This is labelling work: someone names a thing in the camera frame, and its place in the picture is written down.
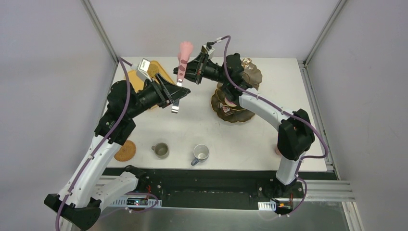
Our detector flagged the pink handled metal tongs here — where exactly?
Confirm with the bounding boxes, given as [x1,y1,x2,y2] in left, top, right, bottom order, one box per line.
[170,41,194,114]

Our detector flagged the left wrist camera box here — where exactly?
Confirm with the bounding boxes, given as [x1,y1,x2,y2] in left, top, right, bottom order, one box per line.
[136,58,152,82]

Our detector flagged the purple cable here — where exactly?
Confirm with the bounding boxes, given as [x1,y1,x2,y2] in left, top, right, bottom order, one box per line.
[54,56,160,231]
[212,35,329,215]

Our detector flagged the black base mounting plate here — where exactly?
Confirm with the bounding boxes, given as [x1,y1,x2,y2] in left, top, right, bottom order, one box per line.
[102,167,339,211]

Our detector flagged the grey small cup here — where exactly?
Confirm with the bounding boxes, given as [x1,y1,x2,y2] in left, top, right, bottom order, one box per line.
[151,142,169,159]

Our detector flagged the aluminium frame rail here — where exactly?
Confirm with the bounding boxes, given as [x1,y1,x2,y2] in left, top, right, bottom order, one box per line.
[305,180,355,202]

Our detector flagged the dark chocolate cake piece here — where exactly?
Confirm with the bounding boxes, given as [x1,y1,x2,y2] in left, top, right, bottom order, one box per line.
[222,106,231,115]

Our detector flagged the pink mug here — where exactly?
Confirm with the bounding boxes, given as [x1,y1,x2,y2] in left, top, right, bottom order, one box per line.
[275,145,281,156]

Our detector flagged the three tier glass stand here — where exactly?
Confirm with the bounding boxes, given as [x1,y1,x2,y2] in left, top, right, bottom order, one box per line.
[210,57,263,124]

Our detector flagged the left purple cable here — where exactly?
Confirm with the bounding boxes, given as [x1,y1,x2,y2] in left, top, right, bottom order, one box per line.
[54,56,160,231]

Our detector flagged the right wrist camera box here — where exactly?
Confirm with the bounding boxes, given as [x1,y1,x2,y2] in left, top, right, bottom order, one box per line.
[201,42,215,59]

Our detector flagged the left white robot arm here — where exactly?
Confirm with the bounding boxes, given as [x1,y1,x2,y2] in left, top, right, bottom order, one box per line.
[44,74,190,231]

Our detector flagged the white cable duct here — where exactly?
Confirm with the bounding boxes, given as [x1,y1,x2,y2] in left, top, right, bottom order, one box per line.
[257,201,277,211]
[108,197,162,208]

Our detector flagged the blue grey mug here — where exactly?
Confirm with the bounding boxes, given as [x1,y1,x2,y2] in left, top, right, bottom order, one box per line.
[191,144,209,166]

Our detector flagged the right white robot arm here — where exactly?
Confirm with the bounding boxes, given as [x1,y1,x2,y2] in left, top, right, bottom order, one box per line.
[173,52,315,199]

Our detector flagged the right white cable duct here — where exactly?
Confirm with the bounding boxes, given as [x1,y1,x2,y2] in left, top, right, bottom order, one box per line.
[257,201,277,211]

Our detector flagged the yellow serving tray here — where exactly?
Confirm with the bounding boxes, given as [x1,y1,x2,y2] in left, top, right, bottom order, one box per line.
[127,60,176,111]

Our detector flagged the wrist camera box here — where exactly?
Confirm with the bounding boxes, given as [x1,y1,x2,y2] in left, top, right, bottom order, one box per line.
[136,58,152,82]
[201,42,215,59]

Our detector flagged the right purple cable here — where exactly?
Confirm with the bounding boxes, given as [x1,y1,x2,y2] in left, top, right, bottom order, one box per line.
[212,35,329,215]

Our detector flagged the pink frosted donut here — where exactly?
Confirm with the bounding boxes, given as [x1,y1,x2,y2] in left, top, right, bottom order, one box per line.
[224,98,237,107]

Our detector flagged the left white cable duct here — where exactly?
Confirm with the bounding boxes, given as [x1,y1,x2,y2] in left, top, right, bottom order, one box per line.
[108,197,162,208]

